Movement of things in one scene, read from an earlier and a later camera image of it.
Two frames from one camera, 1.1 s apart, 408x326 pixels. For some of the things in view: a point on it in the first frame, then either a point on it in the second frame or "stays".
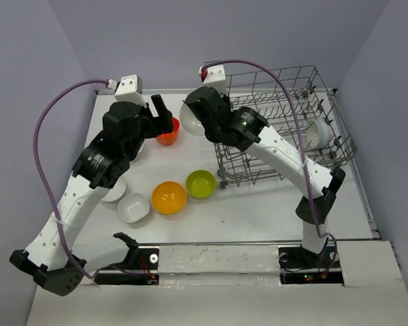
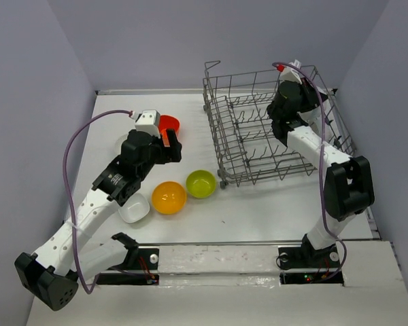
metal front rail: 157,243 stays
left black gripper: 161,124 to 172,154
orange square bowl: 168,138 stays
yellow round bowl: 168,197 stays
